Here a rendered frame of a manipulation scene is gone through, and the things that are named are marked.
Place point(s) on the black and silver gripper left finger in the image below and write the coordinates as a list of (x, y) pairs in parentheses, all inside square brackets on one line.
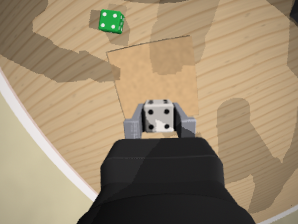
[(132, 126)]

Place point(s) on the tan square mat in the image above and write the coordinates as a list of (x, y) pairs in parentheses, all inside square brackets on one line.
[(154, 71)]

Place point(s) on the white die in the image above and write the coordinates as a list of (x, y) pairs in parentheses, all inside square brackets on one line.
[(158, 116)]

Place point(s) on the green die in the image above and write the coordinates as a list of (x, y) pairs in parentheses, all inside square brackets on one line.
[(111, 21)]

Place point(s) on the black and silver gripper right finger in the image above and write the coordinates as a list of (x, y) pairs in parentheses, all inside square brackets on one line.
[(182, 124)]

